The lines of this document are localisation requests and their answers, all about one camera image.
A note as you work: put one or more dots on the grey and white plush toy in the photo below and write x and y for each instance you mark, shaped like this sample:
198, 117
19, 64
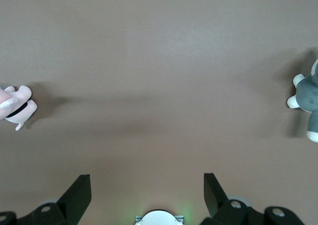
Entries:
308, 93

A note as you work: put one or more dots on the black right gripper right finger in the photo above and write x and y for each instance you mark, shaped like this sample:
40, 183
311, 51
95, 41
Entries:
216, 202

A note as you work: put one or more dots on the pale pink plush dog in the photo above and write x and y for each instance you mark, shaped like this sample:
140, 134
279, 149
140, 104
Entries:
22, 110

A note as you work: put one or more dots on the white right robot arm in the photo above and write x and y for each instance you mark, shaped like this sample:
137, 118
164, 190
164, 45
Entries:
159, 218

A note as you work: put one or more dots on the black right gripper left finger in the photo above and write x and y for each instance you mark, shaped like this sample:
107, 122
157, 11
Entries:
72, 200

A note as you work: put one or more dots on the brown table mat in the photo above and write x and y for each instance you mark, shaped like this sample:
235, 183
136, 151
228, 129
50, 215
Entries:
159, 61

